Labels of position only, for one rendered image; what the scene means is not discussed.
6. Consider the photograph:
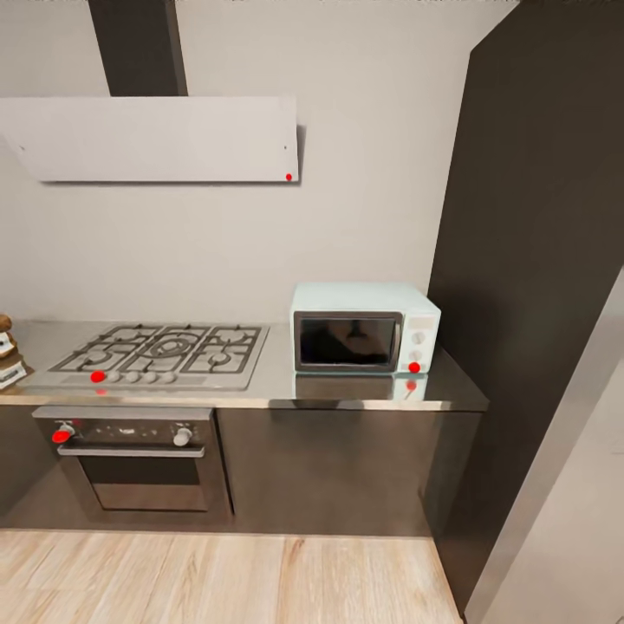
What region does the microwave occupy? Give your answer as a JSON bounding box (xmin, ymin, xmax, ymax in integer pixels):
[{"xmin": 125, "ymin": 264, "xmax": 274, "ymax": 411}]
[{"xmin": 289, "ymin": 282, "xmax": 441, "ymax": 374}]

